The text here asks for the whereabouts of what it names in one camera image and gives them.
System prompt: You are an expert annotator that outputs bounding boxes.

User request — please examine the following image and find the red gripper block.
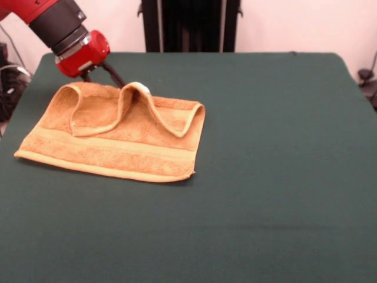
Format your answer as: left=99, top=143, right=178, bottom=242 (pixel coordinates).
left=55, top=29, right=126, bottom=88

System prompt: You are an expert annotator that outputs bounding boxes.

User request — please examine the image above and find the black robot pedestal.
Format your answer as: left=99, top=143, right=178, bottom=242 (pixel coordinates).
left=137, top=0, right=245, bottom=54

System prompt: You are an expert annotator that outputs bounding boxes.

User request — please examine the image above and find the dark grey stand base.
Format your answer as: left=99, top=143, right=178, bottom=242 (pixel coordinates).
left=0, top=42, right=32, bottom=122
left=358, top=68, right=377, bottom=111

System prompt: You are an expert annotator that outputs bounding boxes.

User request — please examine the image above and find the dark green table cloth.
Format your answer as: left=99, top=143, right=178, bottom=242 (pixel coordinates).
left=0, top=51, right=377, bottom=283

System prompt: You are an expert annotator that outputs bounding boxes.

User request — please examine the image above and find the tan terry towel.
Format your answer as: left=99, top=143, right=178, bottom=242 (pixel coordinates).
left=14, top=81, right=206, bottom=183

